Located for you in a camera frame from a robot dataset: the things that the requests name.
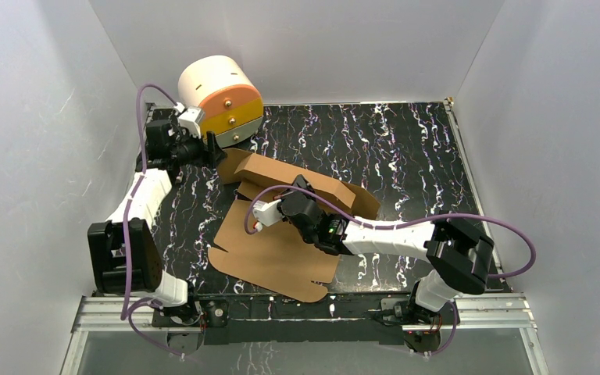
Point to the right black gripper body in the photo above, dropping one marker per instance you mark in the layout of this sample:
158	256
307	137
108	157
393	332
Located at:
306	194

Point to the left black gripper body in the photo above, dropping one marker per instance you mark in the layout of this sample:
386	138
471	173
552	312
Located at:
211	150

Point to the brown cardboard box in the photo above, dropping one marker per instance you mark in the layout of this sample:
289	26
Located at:
277	258

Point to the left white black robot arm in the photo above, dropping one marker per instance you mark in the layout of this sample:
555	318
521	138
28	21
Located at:
124	258

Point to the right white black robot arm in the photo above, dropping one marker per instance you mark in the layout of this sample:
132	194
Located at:
459	252

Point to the round white drawer cabinet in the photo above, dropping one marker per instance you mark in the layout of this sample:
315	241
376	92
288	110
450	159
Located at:
232	105

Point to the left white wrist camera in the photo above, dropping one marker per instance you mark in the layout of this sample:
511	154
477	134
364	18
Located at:
190	117

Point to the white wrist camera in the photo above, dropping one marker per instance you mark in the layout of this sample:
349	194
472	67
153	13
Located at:
190	117
266	214

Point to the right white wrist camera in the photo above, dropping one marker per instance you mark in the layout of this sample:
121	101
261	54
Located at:
266	214

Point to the aluminium front rail frame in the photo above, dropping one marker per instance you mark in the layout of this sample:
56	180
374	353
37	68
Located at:
268	334

